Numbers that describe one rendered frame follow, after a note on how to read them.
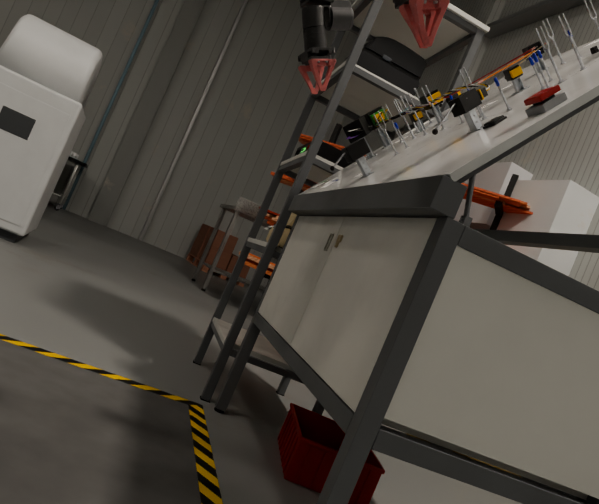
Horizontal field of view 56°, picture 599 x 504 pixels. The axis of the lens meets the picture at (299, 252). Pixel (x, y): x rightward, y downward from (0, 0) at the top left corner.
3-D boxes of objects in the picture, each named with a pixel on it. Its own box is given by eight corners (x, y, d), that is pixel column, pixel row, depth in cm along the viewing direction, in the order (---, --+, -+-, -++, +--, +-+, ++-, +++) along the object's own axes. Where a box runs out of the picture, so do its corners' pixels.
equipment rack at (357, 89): (198, 399, 215) (387, -35, 221) (191, 359, 274) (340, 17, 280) (314, 440, 228) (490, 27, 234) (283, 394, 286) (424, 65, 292)
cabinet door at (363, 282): (350, 411, 104) (433, 216, 105) (287, 344, 157) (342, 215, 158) (362, 415, 104) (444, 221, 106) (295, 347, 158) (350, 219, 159)
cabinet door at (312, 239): (288, 344, 157) (344, 216, 159) (257, 311, 210) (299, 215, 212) (295, 347, 158) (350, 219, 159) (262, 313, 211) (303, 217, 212)
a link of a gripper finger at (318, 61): (327, 93, 146) (325, 56, 145) (338, 89, 139) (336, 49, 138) (303, 94, 144) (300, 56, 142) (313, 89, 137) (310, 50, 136)
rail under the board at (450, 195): (429, 207, 100) (443, 173, 101) (287, 210, 215) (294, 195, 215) (454, 219, 102) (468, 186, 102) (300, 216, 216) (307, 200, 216)
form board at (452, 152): (299, 199, 216) (297, 194, 215) (508, 79, 233) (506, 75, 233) (453, 182, 101) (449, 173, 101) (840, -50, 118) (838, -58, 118)
